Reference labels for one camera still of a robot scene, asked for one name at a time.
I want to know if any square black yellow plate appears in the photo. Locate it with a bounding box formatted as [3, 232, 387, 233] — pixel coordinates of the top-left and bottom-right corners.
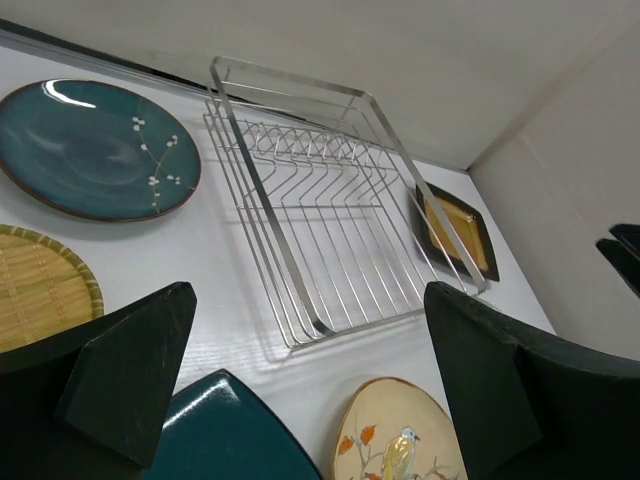
[409, 183, 500, 282]

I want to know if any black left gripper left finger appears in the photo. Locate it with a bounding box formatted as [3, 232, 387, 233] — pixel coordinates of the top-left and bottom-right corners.
[1, 282, 197, 469]

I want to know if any metal wire dish rack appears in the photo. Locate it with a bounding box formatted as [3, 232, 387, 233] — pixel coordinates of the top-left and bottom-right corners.
[204, 56, 493, 349]

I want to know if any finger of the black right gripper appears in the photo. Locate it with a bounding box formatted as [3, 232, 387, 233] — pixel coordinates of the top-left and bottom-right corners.
[609, 223, 640, 246]
[596, 239, 640, 296]

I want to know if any cream bird painted plate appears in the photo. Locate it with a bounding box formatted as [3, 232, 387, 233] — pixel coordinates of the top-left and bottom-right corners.
[332, 377, 467, 479]

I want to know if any round woven bamboo plate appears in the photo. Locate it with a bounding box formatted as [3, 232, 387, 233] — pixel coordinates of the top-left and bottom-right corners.
[1, 224, 104, 352]

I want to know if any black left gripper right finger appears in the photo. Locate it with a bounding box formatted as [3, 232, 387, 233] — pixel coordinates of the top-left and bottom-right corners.
[424, 282, 639, 479]

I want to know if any square dark teal plate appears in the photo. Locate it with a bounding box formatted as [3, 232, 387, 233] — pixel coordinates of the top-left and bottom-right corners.
[141, 369, 322, 480]

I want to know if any round teal blossom plate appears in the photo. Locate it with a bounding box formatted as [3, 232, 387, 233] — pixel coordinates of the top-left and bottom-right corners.
[1, 79, 202, 223]

